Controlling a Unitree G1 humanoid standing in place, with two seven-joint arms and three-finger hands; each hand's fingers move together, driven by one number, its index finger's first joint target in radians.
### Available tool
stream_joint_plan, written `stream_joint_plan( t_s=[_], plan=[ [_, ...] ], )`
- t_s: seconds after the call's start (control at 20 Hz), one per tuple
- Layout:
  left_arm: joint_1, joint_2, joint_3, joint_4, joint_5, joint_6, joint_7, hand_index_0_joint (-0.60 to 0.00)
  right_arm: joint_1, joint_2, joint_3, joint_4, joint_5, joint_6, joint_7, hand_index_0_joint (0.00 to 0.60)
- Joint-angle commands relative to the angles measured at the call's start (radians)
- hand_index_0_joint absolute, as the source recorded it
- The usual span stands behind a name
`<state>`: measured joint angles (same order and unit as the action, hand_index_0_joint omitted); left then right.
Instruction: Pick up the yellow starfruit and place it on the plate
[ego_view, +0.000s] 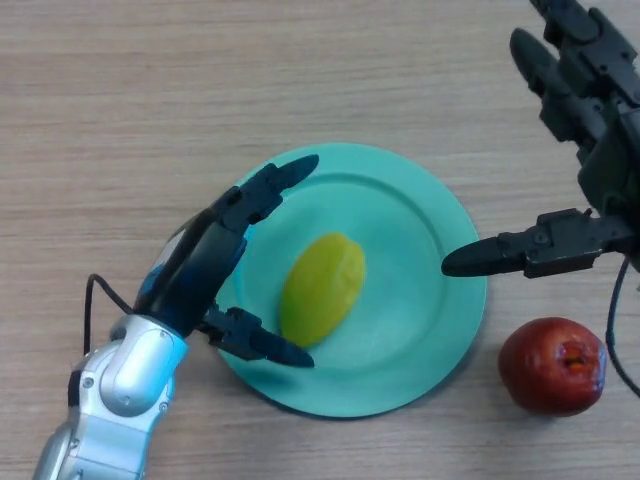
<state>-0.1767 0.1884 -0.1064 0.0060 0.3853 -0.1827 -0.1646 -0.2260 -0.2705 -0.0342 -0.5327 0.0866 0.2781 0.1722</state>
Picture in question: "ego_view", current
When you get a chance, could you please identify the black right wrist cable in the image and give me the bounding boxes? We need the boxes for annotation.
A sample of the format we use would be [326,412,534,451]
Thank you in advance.
[605,255,640,399]

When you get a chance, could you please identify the yellow starfruit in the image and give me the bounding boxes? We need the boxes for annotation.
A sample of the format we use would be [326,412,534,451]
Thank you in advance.
[279,231,367,349]

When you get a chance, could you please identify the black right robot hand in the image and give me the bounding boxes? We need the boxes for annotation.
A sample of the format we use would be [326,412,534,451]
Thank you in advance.
[441,0,640,279]

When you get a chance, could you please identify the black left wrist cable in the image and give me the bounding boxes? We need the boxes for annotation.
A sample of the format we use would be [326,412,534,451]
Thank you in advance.
[82,273,137,357]

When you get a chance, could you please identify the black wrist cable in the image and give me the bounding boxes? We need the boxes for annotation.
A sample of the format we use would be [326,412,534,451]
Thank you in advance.
[605,255,640,399]
[82,273,137,357]

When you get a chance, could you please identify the red apple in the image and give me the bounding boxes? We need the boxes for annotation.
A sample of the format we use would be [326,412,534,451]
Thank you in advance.
[498,316,609,416]

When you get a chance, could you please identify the green round plate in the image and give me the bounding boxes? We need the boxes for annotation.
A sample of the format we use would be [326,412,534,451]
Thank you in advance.
[214,143,488,419]

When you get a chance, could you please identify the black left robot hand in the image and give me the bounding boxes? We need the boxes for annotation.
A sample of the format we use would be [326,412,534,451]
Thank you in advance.
[133,153,320,369]

